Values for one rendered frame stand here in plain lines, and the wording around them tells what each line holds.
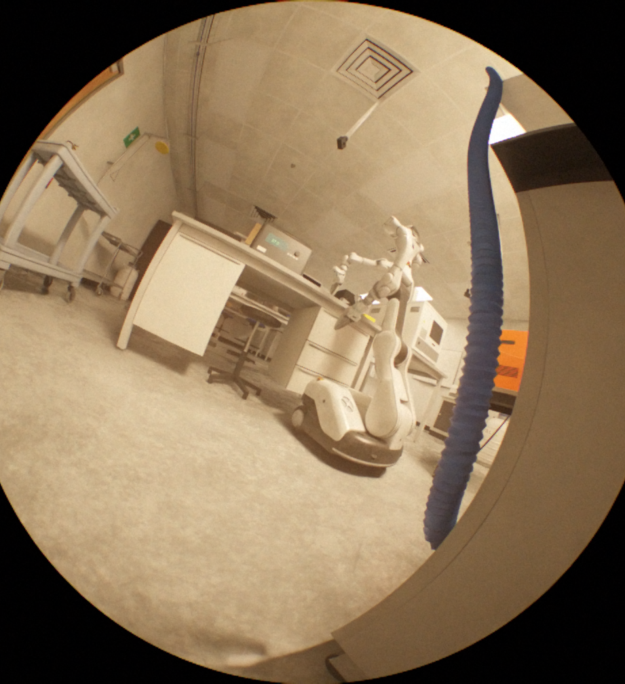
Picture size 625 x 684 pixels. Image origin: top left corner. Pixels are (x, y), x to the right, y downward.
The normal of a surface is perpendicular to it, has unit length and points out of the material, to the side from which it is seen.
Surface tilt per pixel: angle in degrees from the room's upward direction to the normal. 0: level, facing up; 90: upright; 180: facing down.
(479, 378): 61
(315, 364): 90
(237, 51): 180
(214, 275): 90
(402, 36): 180
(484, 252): 130
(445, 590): 90
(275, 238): 90
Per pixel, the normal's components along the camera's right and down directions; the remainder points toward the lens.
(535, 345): -0.81, -0.40
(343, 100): -0.40, 0.91
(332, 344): 0.43, 0.09
